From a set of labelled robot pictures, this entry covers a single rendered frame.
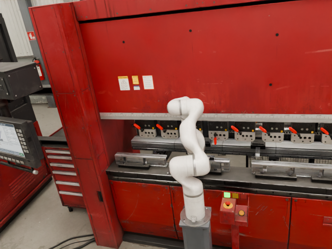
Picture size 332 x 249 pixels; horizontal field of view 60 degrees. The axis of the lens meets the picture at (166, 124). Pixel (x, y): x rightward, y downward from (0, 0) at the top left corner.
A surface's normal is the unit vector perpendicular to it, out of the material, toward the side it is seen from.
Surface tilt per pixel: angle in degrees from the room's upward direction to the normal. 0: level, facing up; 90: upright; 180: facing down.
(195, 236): 90
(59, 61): 90
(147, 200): 90
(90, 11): 90
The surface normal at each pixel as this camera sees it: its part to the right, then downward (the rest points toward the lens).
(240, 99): -0.30, 0.42
